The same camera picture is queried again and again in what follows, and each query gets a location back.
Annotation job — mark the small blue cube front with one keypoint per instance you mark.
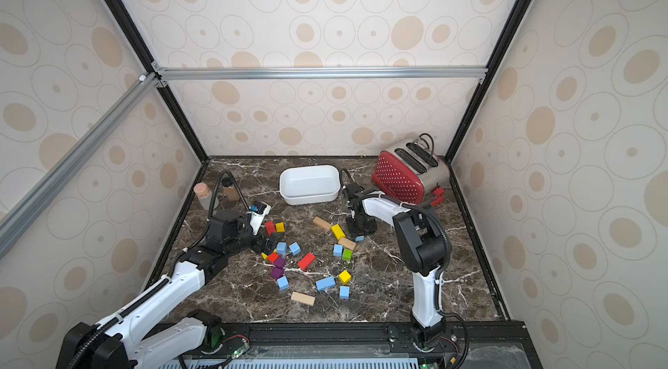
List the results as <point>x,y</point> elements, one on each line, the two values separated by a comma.
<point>344,292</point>

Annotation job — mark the silver horizontal frame bar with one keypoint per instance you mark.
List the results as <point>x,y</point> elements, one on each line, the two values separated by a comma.
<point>168,75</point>

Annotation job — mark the yellow block centre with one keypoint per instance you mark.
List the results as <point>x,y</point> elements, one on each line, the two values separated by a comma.
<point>338,232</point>

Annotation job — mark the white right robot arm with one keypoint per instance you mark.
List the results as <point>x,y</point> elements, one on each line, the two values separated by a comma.
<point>424,247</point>

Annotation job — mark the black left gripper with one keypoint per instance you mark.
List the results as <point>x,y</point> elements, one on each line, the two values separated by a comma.
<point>263,246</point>

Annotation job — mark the natural wood block middle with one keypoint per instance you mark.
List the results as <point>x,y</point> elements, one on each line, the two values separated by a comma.
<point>347,244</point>

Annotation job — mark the red flat block left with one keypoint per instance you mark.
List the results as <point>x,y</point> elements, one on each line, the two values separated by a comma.
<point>270,228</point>

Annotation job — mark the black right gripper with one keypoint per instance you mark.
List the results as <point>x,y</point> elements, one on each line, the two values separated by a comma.
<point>359,218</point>

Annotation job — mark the small yellow cube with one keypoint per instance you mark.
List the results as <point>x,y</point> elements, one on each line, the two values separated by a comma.
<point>345,278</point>

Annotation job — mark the natural wood flat block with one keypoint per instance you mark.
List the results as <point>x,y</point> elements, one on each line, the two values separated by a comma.
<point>303,298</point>

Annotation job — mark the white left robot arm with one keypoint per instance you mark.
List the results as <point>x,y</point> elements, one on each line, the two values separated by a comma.
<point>124,340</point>

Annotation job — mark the black lid spice jar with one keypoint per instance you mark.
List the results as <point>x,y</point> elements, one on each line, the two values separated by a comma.
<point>229,188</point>

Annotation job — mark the white plastic tub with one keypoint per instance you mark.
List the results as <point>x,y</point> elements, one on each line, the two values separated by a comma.
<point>309,185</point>

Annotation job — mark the natural wood block rear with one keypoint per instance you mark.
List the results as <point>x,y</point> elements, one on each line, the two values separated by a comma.
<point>322,223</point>

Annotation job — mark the pink lid glass jar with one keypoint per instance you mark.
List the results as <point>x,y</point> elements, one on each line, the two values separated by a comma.
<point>203,194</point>

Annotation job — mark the purple block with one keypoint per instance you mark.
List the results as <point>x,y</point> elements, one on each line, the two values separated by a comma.
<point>278,270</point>

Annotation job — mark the blue cube left cluster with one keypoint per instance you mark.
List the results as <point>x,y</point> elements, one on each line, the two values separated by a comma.
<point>295,249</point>

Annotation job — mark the long red block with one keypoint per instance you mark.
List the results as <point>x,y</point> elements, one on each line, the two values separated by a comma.
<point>306,262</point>

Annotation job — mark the red polka dot toaster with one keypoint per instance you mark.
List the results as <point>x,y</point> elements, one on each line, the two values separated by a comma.
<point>412,172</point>

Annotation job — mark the silver left frame bar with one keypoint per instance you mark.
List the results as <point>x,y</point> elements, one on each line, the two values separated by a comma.
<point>27,210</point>

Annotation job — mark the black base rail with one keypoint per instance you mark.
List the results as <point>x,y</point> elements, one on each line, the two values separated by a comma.
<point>496,344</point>

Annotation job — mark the long blue block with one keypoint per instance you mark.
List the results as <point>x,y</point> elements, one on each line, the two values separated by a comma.
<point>325,283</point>

